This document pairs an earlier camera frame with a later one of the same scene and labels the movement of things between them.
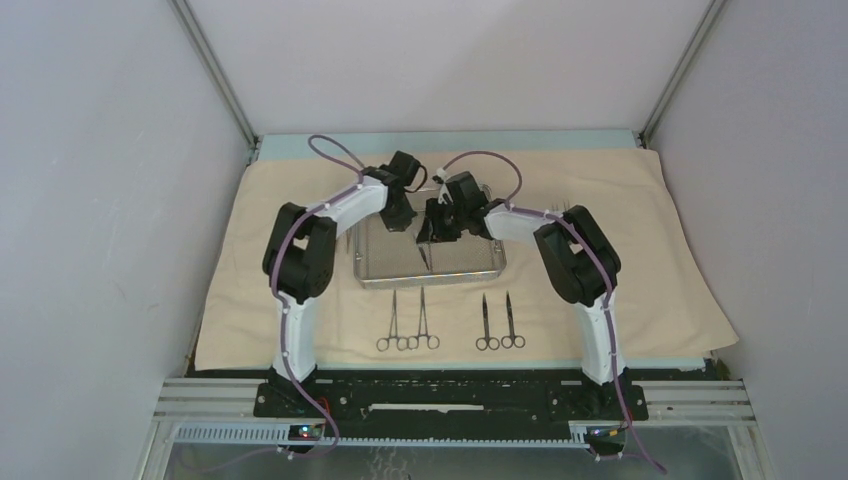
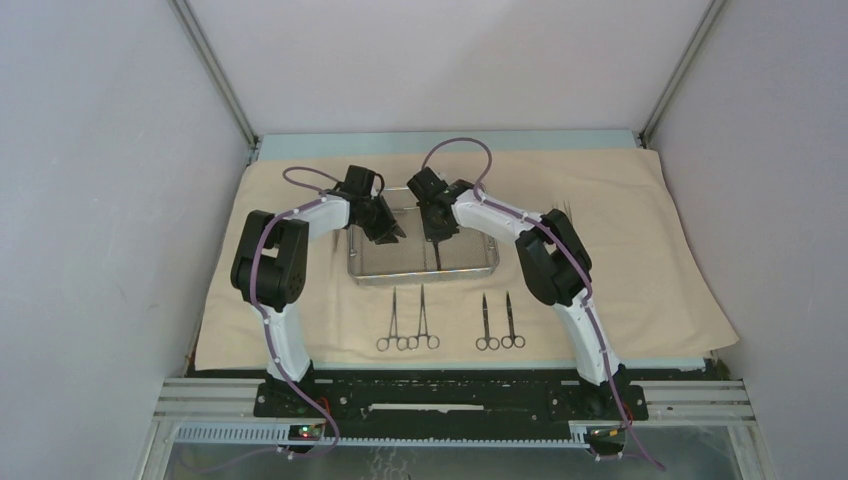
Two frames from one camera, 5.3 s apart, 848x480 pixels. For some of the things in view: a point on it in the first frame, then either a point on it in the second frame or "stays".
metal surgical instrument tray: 389,256 stays
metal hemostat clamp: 433,341 stays
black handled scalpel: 424,257 to 438,259
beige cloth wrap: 664,303 stays
